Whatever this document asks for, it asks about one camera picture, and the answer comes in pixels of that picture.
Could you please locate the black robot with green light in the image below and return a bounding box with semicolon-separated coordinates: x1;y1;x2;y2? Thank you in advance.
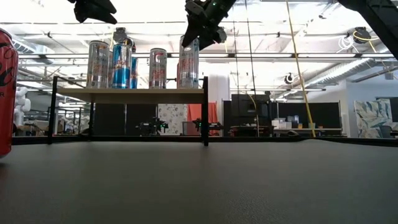
136;117;169;136
192;118;224;131

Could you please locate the blue silver Red Bull can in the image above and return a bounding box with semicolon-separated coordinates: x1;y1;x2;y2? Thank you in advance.
111;43;133;90
130;56;139;90

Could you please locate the silver ventilation duct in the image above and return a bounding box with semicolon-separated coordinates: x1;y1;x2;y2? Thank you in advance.
306;57;398;90
12;35;53;55

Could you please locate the thin yellow cable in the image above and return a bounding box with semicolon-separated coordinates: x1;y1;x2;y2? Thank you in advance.
247;92;261;138

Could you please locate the yellow extension cable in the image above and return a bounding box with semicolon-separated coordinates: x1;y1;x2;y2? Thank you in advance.
285;0;317;138

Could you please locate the black cabinet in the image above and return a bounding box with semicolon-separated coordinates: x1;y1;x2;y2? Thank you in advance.
230;94;269;127

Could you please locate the dark grey can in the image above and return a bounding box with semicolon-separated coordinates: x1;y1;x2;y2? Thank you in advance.
178;35;200;90

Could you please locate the blue patterned panel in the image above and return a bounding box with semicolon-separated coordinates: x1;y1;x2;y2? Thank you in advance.
353;98;393;139

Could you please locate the wooden shelf with black frame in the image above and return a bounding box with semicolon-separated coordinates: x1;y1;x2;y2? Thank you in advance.
47;75;210;147

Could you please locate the white patterned panel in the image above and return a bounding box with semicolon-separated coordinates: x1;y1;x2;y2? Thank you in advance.
157;103;188;136

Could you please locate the black partition panel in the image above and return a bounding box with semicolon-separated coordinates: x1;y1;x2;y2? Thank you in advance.
93;103;157;136
276;101;342;129

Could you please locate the white yellow Celsius can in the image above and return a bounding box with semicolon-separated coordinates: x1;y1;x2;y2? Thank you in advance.
86;40;110;90

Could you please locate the black aluminium table frame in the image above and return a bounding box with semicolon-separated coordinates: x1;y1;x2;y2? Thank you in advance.
12;134;398;147

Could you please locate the orange panel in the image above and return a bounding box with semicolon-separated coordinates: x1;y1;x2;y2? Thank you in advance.
187;102;219;137

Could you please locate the white box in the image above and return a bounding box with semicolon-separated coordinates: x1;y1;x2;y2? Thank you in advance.
272;118;293;129

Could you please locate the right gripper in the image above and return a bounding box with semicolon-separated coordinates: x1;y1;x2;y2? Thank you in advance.
181;0;238;51

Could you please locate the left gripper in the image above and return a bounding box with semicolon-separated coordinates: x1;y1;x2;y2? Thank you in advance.
67;0;119;26

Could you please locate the Celsius Peach Vibe can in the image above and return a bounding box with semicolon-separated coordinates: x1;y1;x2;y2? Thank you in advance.
149;47;168;90

